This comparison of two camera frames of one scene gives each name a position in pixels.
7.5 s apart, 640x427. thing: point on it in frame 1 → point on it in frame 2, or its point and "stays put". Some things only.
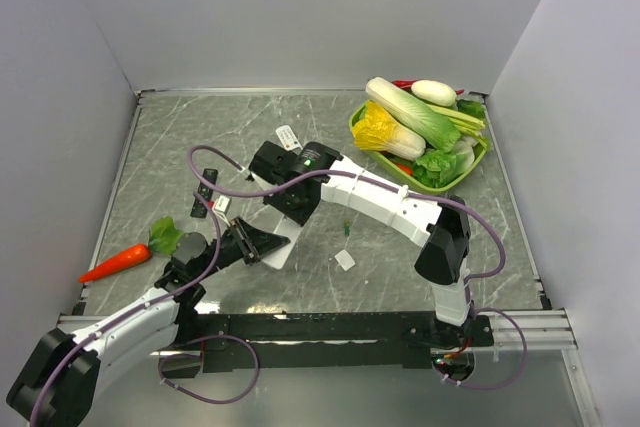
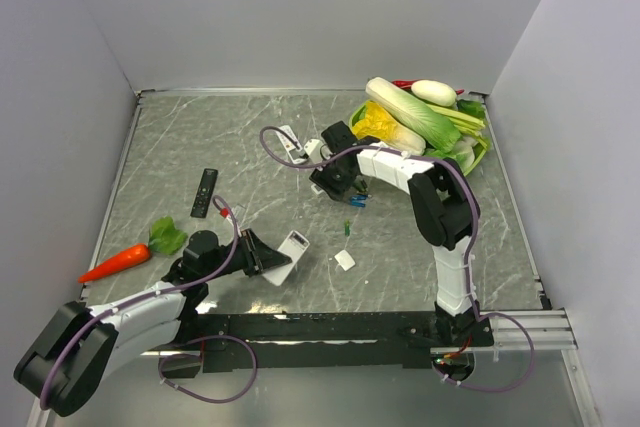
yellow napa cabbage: [379, 133] stays put
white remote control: [271, 220] → [294, 246]
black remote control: [205, 190] stays put
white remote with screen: [288, 138] stays put
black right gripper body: [291, 206] → [332, 178]
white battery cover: [345, 260] stays put
